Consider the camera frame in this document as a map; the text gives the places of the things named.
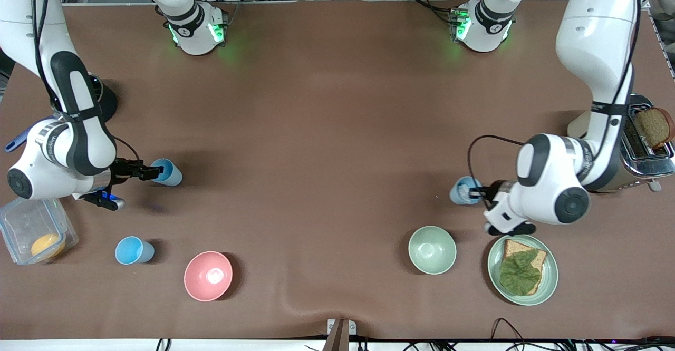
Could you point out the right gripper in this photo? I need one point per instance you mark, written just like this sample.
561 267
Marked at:
123 169

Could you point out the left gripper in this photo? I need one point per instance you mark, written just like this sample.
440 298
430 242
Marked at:
494 188

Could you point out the blue plastic cup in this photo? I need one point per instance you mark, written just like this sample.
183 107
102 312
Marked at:
134 251
173 174

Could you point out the blue cup with white wad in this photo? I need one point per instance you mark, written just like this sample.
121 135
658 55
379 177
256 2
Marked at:
457 195

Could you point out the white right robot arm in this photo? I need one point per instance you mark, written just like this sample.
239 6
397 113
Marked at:
79 129

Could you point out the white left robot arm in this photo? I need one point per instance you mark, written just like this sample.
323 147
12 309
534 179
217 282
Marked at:
596 40

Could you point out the white crumpled paper wad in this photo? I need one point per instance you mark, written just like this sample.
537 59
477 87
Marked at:
465 186

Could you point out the pale green bowl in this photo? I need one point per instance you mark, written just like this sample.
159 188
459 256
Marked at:
432 250

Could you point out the brown bread slice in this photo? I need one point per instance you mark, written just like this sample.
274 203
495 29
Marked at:
538 261

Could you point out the green lettuce leaf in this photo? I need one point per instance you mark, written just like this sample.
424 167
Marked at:
519 274

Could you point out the pale green plate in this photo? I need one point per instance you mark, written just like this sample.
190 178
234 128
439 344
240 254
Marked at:
548 282

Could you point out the pink bowl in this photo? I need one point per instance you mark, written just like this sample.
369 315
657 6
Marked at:
208 276

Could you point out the orange fruit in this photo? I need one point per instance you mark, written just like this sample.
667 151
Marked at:
47 245

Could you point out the clear plastic food container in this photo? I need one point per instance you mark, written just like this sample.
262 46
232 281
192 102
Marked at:
21 224

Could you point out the silver toaster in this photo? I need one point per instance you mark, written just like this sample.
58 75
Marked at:
654 165

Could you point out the dark toast slice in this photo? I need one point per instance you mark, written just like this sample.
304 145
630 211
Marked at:
654 127

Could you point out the metal table clamp bracket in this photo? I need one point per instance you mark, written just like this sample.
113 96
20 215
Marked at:
340 335

